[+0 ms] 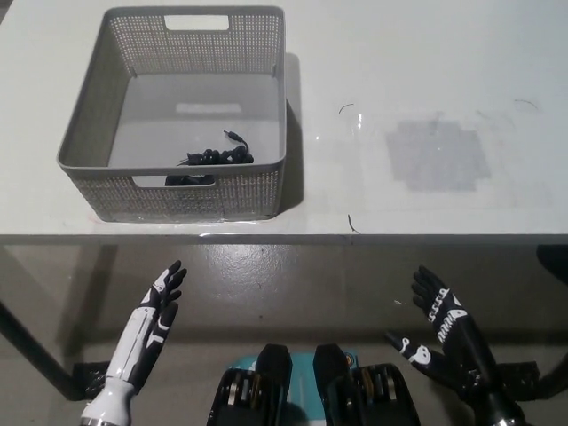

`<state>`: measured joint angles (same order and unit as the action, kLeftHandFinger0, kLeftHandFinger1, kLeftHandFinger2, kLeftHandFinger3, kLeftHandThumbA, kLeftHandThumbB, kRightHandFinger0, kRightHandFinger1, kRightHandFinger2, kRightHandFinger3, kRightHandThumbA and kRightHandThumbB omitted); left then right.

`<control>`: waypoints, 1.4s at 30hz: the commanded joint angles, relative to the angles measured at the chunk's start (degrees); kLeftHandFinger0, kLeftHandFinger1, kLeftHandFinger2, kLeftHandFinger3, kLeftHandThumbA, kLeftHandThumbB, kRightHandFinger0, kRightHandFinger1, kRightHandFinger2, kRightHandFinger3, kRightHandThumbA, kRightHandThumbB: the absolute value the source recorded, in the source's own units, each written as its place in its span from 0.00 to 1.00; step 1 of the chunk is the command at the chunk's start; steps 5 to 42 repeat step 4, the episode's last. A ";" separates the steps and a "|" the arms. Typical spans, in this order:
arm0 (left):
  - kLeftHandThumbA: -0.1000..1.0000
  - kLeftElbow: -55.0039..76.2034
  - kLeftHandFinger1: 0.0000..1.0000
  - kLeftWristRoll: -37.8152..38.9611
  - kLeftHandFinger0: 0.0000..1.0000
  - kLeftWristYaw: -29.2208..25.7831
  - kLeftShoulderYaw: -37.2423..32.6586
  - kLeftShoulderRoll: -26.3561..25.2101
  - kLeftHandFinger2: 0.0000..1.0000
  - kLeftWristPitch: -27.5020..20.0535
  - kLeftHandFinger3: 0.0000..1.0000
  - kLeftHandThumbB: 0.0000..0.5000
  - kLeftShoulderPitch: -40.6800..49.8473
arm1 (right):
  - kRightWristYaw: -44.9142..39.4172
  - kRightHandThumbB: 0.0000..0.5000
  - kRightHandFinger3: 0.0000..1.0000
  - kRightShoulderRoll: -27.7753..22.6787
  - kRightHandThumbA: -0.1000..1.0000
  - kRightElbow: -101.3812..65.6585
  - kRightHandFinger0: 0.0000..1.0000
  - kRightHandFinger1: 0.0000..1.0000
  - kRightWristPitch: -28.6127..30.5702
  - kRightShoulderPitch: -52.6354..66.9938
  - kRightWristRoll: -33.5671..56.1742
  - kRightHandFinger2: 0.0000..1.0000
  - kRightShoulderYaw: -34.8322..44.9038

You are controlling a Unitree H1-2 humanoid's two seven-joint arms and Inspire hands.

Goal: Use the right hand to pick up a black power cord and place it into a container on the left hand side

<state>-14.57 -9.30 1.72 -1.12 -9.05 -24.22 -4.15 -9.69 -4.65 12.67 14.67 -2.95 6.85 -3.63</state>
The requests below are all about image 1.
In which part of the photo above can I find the black and white right hand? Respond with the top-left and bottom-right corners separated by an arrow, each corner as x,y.
383,264 -> 502,398

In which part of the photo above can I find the black table foot plate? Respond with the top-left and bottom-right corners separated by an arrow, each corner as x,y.
495,361 -> 540,388
72,361 -> 113,398

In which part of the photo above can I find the grey perforated plastic basket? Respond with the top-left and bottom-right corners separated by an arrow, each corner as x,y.
55,5 -> 288,224

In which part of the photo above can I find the dark metal table leg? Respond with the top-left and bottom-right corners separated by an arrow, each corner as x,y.
537,352 -> 568,397
0,300 -> 77,391

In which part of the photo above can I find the black power adapter with cord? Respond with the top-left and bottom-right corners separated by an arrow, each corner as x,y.
164,128 -> 255,187

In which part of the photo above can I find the white and black left hand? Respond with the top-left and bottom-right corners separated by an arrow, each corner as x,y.
104,259 -> 188,397

